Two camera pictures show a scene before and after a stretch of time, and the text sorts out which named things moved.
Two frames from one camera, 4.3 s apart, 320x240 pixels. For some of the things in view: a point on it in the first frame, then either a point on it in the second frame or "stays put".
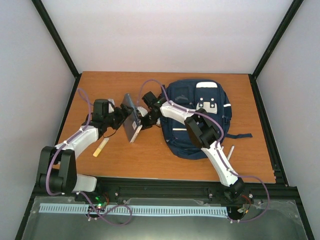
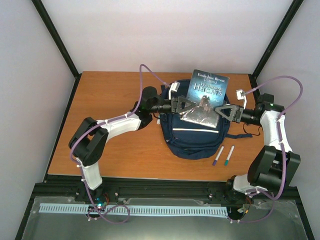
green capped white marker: x=230 y=152 stays put
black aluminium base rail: x=242 y=191 stays put
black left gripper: x=123 y=116 to x=176 y=105
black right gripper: x=145 y=125 to x=236 y=113
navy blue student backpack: x=194 y=94 stays put
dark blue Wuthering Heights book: x=132 y=125 to x=209 y=91
